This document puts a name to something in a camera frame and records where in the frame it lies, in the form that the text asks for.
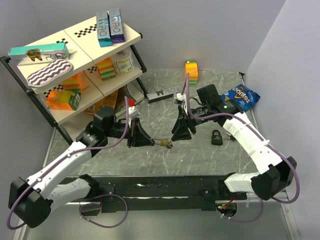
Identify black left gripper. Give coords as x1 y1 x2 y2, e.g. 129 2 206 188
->
104 117 155 148

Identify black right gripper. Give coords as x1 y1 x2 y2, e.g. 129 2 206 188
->
171 104 211 142

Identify small brass padlock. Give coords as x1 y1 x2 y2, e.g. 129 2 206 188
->
152 138 169 147

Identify black padlock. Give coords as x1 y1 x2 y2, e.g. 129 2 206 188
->
211 129 223 146

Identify black padlock keys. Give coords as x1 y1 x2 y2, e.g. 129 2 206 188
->
224 132 236 141

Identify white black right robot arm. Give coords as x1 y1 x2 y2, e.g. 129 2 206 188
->
171 84 300 203

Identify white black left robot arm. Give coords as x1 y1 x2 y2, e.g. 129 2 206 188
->
8 106 155 228

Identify silver toothpaste box on table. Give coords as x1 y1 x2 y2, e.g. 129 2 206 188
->
147 86 178 104

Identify orange box bottom shelf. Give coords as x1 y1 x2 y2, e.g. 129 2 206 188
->
83 89 119 115

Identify brown pouch bottom shelf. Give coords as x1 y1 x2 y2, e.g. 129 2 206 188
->
115 84 141 112

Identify sponge pack on table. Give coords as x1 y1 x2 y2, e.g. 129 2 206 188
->
184 60 199 87

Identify blue Doritos chip bag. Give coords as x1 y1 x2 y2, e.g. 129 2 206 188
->
221 84 261 112

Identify toilet paper roll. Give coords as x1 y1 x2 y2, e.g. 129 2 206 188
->
110 47 135 75

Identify sponge pack middle shelf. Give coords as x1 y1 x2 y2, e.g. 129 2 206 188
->
96 57 116 81

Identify orange green snack box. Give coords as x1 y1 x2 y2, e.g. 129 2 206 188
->
46 90 81 111

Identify orange sponge pack left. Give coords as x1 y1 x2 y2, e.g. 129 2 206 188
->
62 71 85 93

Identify beige black shelf rack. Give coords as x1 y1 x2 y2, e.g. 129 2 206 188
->
0 17 148 144

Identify pink grey striped sponge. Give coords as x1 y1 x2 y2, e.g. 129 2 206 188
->
26 59 73 88

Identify purple toothpaste box standing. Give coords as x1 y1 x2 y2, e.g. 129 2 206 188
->
108 8 126 44

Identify blue toothpaste box standing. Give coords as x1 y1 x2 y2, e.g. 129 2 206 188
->
96 11 113 47

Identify teal toothpaste box lying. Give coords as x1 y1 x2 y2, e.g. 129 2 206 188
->
8 42 70 66

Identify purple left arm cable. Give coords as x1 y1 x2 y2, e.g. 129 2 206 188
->
5 99 133 230

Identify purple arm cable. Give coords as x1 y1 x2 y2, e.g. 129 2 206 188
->
5 99 133 230
181 71 301 204

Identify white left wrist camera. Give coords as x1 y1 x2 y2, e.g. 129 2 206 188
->
124 97 141 119

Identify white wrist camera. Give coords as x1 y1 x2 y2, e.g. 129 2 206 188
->
124 97 141 119
173 92 186 105

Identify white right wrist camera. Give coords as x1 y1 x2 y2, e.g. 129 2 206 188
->
173 92 186 105

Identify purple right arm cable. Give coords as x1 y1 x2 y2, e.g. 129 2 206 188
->
181 71 301 204

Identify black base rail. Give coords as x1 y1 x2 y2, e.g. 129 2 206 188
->
75 175 247 213

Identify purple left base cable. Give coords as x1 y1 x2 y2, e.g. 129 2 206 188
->
78 192 129 229

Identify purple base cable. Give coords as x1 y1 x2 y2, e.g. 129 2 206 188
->
216 199 265 224
78 192 129 229

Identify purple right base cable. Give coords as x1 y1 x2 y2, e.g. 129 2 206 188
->
216 199 265 224

